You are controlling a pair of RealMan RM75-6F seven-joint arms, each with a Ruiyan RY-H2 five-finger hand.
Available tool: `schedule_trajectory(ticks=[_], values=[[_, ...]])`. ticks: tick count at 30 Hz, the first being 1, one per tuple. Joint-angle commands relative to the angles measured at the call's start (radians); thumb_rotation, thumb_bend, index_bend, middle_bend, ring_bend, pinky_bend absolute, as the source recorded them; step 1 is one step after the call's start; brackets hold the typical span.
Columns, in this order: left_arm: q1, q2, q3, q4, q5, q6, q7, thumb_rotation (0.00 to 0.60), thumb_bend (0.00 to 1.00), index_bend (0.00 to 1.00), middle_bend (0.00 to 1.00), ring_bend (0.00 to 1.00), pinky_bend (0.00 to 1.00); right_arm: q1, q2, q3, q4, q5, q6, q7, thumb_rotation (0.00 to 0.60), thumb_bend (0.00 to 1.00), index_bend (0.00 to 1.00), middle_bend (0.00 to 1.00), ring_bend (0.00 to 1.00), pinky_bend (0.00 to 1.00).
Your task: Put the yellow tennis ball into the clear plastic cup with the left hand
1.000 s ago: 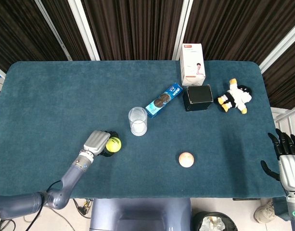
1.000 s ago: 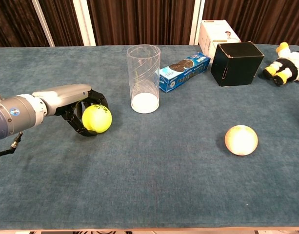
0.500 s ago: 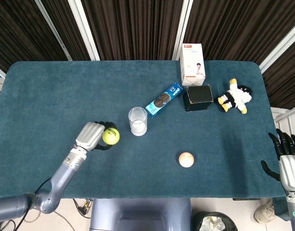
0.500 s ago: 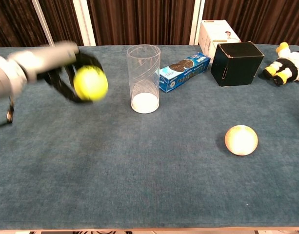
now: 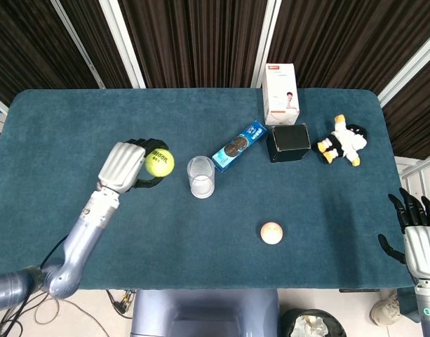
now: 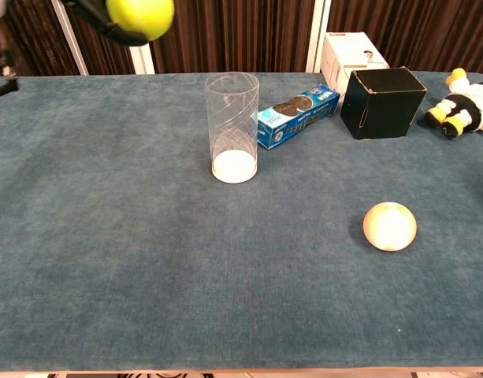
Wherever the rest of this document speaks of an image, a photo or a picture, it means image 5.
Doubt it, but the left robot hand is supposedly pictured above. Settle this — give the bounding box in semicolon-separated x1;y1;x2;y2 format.
97;138;170;194

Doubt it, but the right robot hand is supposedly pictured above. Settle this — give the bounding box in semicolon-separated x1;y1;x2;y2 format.
377;187;430;282

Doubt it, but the yellow tennis ball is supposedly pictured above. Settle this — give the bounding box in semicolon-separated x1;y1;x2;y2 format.
145;148;175;177

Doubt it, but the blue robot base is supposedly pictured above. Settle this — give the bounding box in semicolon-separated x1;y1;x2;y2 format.
130;288;281;337

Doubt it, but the small round peach object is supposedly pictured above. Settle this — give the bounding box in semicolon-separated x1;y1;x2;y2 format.
260;221;284;245

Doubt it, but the white metal rack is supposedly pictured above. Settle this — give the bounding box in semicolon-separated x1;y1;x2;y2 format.
394;155;430;208

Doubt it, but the white sneaker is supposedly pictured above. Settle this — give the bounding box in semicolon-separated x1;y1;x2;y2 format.
370;293;404;327

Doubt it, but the clear plastic cup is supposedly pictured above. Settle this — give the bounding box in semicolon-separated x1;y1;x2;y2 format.
186;155;216;200

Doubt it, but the blue Oreo cookie box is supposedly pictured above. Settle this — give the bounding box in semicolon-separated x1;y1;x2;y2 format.
212;120;268;173

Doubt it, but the blue table cloth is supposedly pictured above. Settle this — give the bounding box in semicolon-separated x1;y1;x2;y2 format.
0;88;410;291

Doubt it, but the penguin plush toy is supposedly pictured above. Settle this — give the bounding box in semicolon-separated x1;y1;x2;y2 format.
316;114;370;167

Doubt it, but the black trash bin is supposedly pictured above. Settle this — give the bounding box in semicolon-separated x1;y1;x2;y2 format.
280;308;347;337

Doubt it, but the black power plug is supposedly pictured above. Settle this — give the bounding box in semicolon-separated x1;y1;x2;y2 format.
106;289;136;319

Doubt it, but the black cube box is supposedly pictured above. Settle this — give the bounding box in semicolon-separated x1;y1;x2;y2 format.
266;122;311;164

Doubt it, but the white and red carton box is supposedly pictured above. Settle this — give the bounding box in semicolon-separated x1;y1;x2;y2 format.
262;62;301;126

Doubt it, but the beige cable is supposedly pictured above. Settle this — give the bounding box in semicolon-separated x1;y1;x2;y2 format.
0;291;110;337

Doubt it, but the black cable bundle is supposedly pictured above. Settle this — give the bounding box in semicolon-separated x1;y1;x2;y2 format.
0;234;69;337

